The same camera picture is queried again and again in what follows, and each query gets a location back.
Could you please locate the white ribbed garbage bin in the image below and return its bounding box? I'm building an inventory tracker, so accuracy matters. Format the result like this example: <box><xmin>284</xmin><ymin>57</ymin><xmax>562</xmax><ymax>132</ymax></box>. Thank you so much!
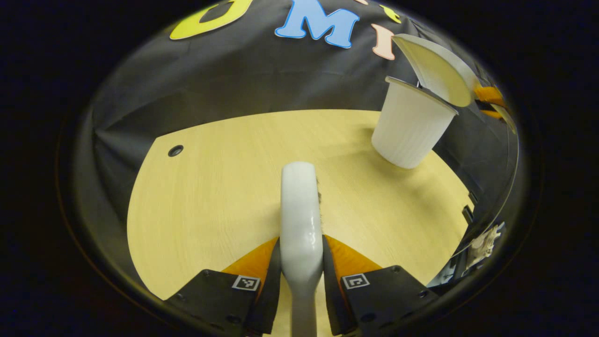
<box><xmin>371</xmin><ymin>76</ymin><xmax>459</xmax><ymax>169</ymax></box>

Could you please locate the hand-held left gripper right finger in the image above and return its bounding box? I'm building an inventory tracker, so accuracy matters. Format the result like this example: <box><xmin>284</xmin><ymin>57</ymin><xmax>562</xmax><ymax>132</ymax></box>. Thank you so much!
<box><xmin>322</xmin><ymin>234</ymin><xmax>440</xmax><ymax>337</ymax></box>

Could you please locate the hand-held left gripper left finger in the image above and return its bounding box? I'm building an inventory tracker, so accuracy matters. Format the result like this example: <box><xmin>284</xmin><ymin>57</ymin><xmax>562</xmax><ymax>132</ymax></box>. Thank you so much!
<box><xmin>165</xmin><ymin>236</ymin><xmax>282</xmax><ymax>337</ymax></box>

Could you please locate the small white broom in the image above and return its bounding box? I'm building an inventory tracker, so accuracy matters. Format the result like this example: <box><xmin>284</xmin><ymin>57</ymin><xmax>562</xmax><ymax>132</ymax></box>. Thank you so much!
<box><xmin>280</xmin><ymin>161</ymin><xmax>324</xmax><ymax>337</ymax></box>

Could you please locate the black backdrop cloth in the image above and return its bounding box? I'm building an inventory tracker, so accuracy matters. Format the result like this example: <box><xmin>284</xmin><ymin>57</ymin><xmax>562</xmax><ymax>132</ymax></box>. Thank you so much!
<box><xmin>91</xmin><ymin>0</ymin><xmax>511</xmax><ymax>225</ymax></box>

